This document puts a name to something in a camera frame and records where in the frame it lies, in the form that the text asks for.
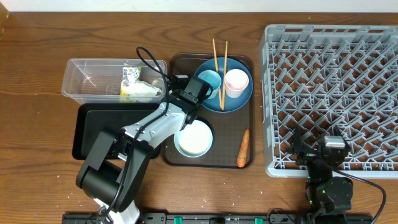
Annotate black plastic tray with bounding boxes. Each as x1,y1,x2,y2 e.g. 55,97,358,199
72,103,159,160

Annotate dark blue plate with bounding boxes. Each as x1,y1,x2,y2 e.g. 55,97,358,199
194,58,254,113

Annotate wooden chopstick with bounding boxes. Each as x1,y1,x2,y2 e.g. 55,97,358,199
212,38,222,109
221,41,228,111

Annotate brown serving tray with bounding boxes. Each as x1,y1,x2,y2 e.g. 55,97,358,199
160,55,255,169

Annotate grey dishwasher rack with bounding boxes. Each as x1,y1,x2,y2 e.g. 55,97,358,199
259,24,397,179

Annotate light blue rice bowl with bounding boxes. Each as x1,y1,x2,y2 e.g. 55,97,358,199
174,120,213,158

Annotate clear plastic bin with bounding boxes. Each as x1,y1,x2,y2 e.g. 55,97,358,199
62,58,167,104

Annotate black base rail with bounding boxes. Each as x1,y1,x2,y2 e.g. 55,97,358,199
62,213,373,224

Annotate light blue cup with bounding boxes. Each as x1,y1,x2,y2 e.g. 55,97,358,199
198,70,221,99

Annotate pink cup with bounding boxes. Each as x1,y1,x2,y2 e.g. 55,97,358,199
224,69,249,98

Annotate white tissue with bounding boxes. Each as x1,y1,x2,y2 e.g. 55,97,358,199
121,81,162,97

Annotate right wooden chopstick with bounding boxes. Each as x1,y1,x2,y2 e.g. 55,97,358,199
221,41,228,111

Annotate left wooden chopstick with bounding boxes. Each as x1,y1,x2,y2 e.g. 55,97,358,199
212,38,222,109

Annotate green snack wrapper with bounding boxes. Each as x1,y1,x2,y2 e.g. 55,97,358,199
119,67,142,103

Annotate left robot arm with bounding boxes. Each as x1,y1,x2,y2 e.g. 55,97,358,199
76,77,213,223

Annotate orange carrot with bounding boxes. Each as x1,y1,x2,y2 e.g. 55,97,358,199
237,128,250,168

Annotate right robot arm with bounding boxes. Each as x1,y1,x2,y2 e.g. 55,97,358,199
289,128,353,223

